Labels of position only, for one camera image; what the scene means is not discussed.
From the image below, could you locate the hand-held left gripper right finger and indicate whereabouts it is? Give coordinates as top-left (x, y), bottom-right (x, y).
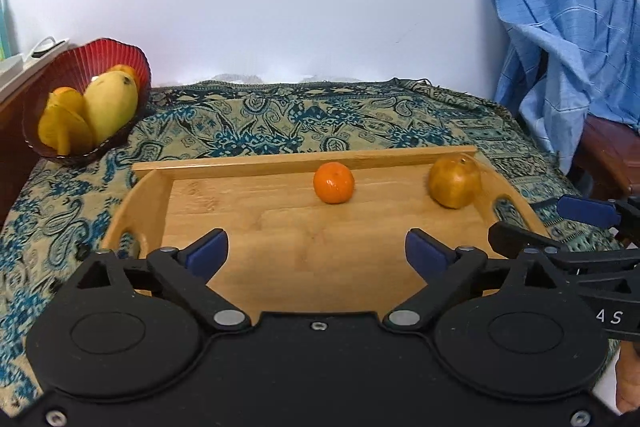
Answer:
top-left (382, 228), bottom-right (568, 328)

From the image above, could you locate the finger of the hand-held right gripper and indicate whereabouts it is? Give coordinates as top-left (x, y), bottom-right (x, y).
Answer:
top-left (487, 221), bottom-right (640, 293)
top-left (556, 194), bottom-right (640, 248)

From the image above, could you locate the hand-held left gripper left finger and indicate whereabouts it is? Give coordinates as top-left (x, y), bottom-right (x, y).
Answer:
top-left (75, 229), bottom-right (253, 330)

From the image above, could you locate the golden brown pear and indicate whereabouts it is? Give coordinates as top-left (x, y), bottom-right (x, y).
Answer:
top-left (427, 157), bottom-right (482, 210)

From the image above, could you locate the wooden tray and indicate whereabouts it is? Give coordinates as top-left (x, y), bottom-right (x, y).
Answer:
top-left (98, 146), bottom-right (556, 325)

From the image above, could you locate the tangerine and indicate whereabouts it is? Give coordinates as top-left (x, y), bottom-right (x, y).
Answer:
top-left (313, 162), bottom-right (356, 205)

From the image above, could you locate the person's right hand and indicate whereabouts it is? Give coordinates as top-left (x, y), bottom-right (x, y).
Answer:
top-left (615, 341), bottom-right (640, 414)

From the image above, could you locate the wooden chair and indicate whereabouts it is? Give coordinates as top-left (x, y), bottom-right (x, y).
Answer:
top-left (572, 114), bottom-right (640, 195)

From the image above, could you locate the paisley patterned blanket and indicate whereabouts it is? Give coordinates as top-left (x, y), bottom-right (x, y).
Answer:
top-left (0, 77), bottom-right (626, 408)

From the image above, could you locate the yellow mango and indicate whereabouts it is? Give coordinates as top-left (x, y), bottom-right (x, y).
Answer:
top-left (84, 72), bottom-right (140, 145)

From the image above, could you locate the yellow starfruit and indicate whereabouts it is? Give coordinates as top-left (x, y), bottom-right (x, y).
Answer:
top-left (38, 88), bottom-right (96, 156)

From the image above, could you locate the small orange fruit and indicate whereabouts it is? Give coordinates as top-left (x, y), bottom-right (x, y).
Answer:
top-left (107, 64), bottom-right (141, 88)

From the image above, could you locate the blue plaid cloth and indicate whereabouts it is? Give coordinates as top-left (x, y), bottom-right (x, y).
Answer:
top-left (481, 0), bottom-right (640, 175)

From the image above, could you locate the red fruit bowl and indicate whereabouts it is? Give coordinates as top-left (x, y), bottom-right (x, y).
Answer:
top-left (22, 38), bottom-right (152, 165)

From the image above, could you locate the wooden cabinet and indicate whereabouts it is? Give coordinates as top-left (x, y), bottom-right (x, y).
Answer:
top-left (0, 57), bottom-right (56, 228)

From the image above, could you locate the white power strip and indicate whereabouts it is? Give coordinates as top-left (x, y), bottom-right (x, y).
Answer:
top-left (0, 55), bottom-right (26, 82)

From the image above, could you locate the white power cable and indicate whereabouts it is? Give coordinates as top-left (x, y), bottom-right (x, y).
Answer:
top-left (29, 37), bottom-right (70, 59)

